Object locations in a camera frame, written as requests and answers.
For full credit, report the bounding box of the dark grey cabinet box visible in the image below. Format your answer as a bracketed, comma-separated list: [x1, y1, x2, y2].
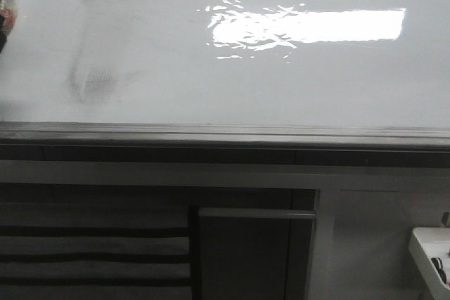
[191, 188, 316, 299]

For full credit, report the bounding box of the white whiteboard marker pen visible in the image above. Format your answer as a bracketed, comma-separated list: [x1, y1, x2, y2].
[1, 0, 17, 51]

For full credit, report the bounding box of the white whiteboard with metal frame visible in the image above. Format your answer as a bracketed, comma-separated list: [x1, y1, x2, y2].
[1, 0, 449, 149]

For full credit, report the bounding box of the grey table frame rail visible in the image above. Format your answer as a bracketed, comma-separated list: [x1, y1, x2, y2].
[1, 145, 449, 193]

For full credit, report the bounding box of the white plastic tray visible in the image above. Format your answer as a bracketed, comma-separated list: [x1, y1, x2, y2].
[409, 227, 449, 299]

